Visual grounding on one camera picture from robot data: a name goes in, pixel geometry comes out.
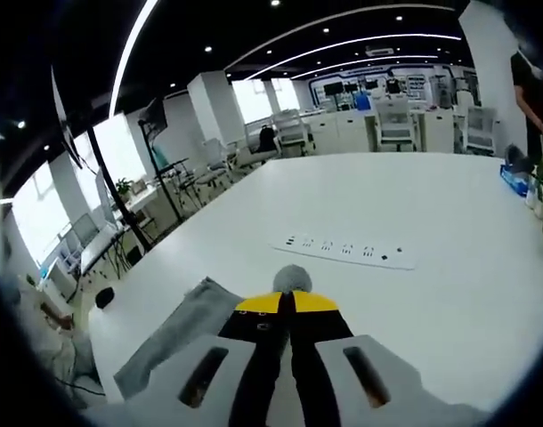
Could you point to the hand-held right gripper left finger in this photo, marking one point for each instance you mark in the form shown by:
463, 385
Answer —
236, 356

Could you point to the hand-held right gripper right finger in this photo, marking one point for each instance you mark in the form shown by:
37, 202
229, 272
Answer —
342, 356

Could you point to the white power strip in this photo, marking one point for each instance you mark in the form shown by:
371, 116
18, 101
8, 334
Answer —
342, 251

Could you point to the small potted plant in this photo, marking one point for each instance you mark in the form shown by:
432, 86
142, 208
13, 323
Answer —
123, 187

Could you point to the black tripod stand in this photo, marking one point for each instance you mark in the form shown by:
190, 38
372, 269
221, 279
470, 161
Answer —
115, 195

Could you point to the black monitor stand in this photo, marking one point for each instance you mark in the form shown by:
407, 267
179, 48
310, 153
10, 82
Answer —
158, 169

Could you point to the black round object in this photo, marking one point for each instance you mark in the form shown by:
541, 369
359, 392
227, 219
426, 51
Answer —
104, 298

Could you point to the blue tissue box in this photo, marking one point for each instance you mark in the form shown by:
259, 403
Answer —
514, 180

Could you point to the white mesh chair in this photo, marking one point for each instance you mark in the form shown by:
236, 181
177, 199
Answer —
394, 120
291, 126
480, 126

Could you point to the black computer monitor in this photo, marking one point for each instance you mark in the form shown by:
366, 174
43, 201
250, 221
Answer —
334, 89

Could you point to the blue water jug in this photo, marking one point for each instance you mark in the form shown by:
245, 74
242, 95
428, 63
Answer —
362, 100

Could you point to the grey towel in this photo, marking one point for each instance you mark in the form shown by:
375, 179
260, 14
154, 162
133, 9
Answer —
187, 324

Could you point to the white table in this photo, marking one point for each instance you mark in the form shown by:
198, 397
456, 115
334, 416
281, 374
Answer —
387, 200

